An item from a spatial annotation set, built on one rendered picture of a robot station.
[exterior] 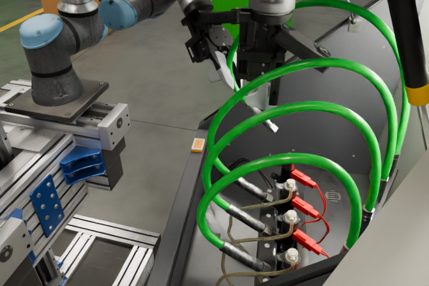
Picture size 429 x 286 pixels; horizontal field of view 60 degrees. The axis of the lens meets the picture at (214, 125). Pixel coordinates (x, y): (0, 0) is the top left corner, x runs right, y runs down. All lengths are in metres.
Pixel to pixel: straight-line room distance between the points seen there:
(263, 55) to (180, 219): 0.44
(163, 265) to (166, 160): 1.75
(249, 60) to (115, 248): 1.33
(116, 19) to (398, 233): 0.70
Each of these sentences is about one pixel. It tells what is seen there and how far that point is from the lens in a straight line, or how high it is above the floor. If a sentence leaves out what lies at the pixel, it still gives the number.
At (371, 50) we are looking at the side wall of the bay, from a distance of 1.03.
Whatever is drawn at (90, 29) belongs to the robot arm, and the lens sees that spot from 1.22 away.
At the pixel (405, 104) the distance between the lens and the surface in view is 0.75.
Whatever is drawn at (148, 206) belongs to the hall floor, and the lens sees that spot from 2.24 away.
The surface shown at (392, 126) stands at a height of 1.27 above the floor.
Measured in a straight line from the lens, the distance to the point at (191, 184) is 0.97.
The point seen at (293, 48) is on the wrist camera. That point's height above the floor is 1.37.
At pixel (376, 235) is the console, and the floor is 1.34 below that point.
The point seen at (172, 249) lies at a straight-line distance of 0.84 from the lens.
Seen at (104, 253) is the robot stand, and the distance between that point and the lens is 1.81.
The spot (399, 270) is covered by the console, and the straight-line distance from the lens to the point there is 0.35.
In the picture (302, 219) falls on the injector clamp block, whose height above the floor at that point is 0.98.
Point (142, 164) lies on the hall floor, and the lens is 2.52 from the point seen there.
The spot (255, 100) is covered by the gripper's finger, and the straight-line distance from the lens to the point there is 0.69.
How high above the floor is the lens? 1.62
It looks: 35 degrees down
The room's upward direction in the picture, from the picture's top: straight up
